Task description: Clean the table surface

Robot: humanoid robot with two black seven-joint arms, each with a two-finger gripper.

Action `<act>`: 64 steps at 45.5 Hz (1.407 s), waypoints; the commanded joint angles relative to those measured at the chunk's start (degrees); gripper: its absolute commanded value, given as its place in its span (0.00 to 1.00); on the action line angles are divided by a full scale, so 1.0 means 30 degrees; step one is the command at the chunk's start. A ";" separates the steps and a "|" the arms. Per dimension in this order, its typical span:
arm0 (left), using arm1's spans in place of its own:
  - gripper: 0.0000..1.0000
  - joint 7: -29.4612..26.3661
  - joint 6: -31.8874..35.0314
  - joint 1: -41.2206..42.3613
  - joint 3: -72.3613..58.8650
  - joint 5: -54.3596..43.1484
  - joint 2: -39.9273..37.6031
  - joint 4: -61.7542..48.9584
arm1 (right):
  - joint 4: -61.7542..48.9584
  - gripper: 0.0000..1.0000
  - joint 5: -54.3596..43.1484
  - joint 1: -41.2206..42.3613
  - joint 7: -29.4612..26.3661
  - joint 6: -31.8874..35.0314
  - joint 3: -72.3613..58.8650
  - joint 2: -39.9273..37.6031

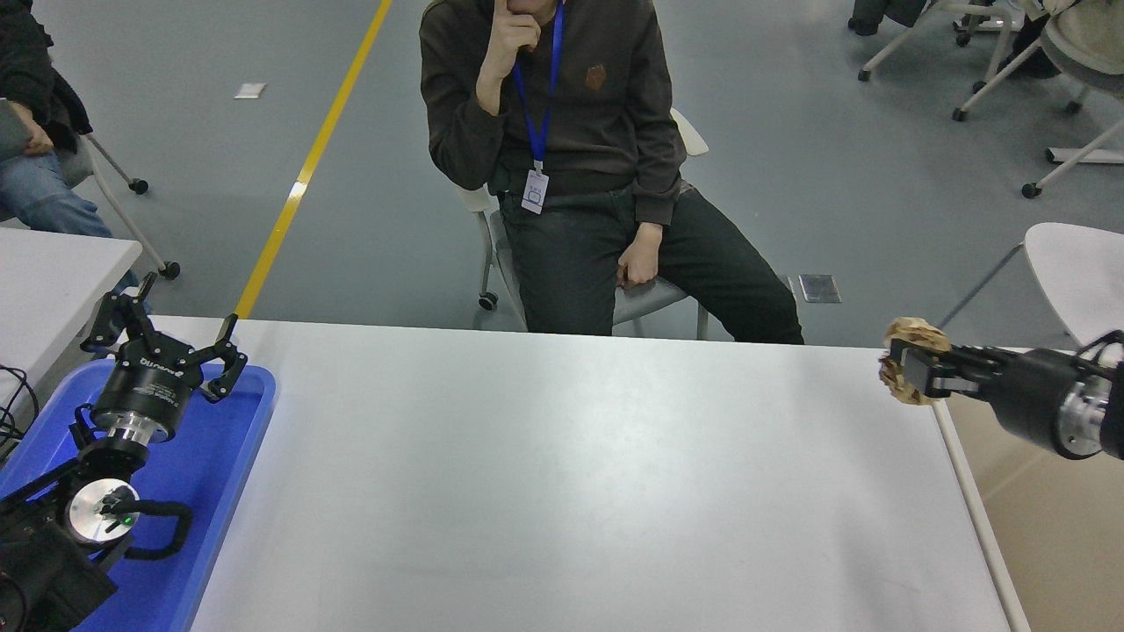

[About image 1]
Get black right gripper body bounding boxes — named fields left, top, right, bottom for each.
left=988, top=348, right=1079, bottom=457

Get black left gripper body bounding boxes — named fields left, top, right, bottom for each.
left=90, top=342, right=205, bottom=436

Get tan paper ball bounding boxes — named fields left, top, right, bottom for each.
left=878, top=317, right=954, bottom=406

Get person's hand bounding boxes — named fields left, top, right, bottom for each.
left=11, top=104, right=55, bottom=157

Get person's left hand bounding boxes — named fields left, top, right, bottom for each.
left=616, top=222, right=666, bottom=291

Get person's right hand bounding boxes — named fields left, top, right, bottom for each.
left=474, top=0, right=543, bottom=115

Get blue plastic tray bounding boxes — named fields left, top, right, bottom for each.
left=0, top=358, right=277, bottom=632

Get white side table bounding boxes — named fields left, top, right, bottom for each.
left=0, top=226, right=144, bottom=422

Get white moulded chair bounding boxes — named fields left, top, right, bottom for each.
left=938, top=222, right=1124, bottom=348

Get large pale bin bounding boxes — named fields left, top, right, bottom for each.
left=929, top=347, right=1124, bottom=632

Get person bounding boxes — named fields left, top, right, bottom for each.
left=0, top=0, right=115, bottom=238
left=418, top=0, right=805, bottom=345
left=997, top=0, right=1059, bottom=80
left=847, top=0, right=932, bottom=36

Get white chair base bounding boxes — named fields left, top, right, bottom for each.
left=1023, top=118, right=1124, bottom=200

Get grey laptop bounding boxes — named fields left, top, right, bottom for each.
left=0, top=98, right=32, bottom=162

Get white floor bar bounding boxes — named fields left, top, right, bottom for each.
left=1047, top=147, right=1124, bottom=166

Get grey office chair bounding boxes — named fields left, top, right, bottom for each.
left=457, top=110, right=712, bottom=341

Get cream-backed swivel chair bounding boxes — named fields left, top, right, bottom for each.
left=953, top=0, right=1124, bottom=122

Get black cables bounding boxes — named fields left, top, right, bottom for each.
left=0, top=364, right=40, bottom=462

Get blue lanyard with badge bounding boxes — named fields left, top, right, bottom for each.
left=512, top=0, right=565, bottom=216

